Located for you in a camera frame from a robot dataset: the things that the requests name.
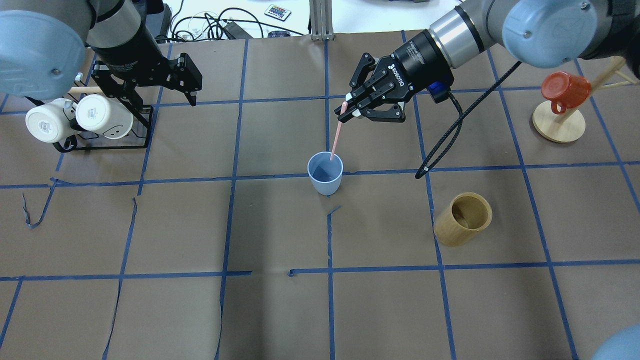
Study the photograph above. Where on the bamboo holder cup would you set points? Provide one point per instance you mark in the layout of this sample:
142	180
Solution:
467	215

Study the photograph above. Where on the aluminium frame post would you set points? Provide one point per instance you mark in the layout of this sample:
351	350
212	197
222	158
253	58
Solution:
321	20

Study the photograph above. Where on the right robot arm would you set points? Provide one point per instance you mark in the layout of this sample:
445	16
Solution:
541	33

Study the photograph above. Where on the black wire mug rack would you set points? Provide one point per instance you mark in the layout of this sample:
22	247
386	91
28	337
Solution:
137	139

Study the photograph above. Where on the remote control with coloured buttons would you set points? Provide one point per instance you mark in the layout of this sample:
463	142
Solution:
277	12

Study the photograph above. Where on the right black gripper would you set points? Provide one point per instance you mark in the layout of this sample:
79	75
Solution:
419	61

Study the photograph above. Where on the wooden cup tree stand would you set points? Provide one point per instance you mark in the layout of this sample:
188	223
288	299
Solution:
571	125

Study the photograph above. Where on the black power adapter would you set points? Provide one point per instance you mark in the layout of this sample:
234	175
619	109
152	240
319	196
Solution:
233	31

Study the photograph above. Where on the pink chopstick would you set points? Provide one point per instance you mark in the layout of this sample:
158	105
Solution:
343	108

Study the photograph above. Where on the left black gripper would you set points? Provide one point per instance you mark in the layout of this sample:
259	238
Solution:
126	54

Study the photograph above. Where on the blue plastic cup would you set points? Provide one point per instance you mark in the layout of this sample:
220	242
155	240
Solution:
325	170

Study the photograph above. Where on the white mug left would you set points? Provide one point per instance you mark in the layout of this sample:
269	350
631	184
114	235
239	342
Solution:
52	122

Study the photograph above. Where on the red cup on stand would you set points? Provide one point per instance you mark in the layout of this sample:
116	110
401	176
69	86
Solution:
565	91

